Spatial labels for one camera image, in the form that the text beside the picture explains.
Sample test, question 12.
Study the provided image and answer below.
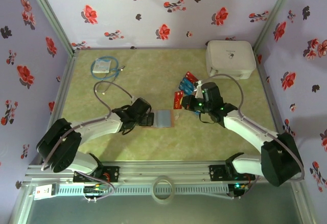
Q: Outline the aluminium frame corner post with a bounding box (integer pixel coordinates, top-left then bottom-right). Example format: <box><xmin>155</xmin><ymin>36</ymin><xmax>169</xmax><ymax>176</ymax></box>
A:
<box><xmin>23</xmin><ymin>0</ymin><xmax>79</xmax><ymax>56</ymax></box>
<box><xmin>252</xmin><ymin>0</ymin><xmax>301</xmax><ymax>55</ymax></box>

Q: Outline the grey slotted cable duct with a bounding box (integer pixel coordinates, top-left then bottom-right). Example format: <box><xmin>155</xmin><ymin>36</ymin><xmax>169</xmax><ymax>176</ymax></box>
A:
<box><xmin>55</xmin><ymin>184</ymin><xmax>229</xmax><ymax>195</ymax></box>

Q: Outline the clear tape roll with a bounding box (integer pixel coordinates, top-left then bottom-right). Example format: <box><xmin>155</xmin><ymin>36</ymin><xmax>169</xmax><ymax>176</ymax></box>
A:
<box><xmin>152</xmin><ymin>175</ymin><xmax>176</xmax><ymax>204</ymax></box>

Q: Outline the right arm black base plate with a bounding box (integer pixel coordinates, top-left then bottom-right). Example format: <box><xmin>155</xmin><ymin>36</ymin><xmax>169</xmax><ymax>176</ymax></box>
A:
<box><xmin>208</xmin><ymin>164</ymin><xmax>256</xmax><ymax>183</ymax></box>

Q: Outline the white label box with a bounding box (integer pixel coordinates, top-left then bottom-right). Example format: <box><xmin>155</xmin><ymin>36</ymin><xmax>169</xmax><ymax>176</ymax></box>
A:
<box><xmin>33</xmin><ymin>184</ymin><xmax>56</xmax><ymax>200</ymax></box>

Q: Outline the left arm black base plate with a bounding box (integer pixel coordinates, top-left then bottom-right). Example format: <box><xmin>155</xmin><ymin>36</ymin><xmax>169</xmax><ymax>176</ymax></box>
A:
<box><xmin>73</xmin><ymin>166</ymin><xmax>120</xmax><ymax>184</ymax></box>

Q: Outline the aluminium frame rail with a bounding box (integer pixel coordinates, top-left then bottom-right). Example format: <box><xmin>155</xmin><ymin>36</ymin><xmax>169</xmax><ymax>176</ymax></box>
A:
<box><xmin>21</xmin><ymin>161</ymin><xmax>306</xmax><ymax>184</ymax></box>

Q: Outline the blue coiled cable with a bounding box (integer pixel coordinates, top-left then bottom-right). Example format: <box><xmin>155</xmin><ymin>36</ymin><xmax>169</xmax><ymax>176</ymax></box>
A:
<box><xmin>90</xmin><ymin>56</ymin><xmax>126</xmax><ymax>96</ymax></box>

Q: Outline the small circuit board with wires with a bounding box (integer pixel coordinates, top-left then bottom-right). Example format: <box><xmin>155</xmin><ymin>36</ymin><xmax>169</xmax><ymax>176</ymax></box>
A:
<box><xmin>83</xmin><ymin>185</ymin><xmax>108</xmax><ymax>194</ymax></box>
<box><xmin>228</xmin><ymin>182</ymin><xmax>250</xmax><ymax>199</ymax></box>

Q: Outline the white zip storage case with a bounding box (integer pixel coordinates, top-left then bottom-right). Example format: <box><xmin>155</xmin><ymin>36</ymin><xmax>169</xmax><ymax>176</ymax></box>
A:
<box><xmin>205</xmin><ymin>40</ymin><xmax>257</xmax><ymax>80</ymax></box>

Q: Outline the red credit card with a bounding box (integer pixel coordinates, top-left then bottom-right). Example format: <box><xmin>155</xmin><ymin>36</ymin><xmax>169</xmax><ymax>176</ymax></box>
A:
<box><xmin>173</xmin><ymin>91</ymin><xmax>185</xmax><ymax>110</ymax></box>
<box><xmin>184</xmin><ymin>71</ymin><xmax>199</xmax><ymax>83</ymax></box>

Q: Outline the white blue paper packet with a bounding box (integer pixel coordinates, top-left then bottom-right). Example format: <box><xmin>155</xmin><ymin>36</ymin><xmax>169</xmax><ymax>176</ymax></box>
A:
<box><xmin>92</xmin><ymin>58</ymin><xmax>112</xmax><ymax>73</ymax></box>

